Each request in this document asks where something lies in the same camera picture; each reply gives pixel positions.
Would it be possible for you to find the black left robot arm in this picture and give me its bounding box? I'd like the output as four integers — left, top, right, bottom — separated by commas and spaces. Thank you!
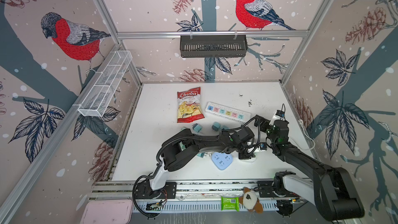
132, 125, 261, 219

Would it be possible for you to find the white power cable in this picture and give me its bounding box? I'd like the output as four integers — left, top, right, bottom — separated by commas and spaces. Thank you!
248, 119, 316, 151

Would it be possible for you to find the brown white plush toy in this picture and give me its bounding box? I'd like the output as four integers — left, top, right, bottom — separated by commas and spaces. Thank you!
238, 187, 264, 214

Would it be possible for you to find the blue square power socket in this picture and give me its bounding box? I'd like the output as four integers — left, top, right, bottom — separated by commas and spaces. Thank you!
211, 152, 233, 171

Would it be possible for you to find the green wet wipes pack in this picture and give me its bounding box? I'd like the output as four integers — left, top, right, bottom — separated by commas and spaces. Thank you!
221, 197, 239, 212

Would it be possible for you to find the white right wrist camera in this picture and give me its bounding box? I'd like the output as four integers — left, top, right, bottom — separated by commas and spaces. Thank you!
270, 110, 285, 125

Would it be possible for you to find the black hanging wire basket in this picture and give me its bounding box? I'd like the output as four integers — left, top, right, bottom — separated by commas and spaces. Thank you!
180, 35, 248, 58

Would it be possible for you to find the pink tray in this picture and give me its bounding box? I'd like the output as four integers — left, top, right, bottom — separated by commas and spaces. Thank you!
80, 199, 133, 224

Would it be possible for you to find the white long power strip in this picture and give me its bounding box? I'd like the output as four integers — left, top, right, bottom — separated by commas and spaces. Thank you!
205, 102, 251, 123

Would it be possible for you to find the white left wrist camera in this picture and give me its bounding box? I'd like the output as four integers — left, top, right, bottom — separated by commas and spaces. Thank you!
259, 143, 267, 151

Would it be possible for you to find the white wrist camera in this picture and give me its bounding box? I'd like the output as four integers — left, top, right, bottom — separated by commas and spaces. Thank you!
259, 143, 267, 151
270, 110, 285, 125

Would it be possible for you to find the red Chuba cassava chips bag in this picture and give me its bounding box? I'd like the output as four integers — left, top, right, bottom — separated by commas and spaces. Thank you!
177, 87, 205, 123

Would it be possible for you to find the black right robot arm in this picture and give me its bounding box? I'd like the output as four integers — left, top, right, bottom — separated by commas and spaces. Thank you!
255, 115, 365, 222

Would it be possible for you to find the white square power socket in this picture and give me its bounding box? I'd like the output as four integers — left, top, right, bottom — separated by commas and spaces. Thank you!
238, 152, 257, 163

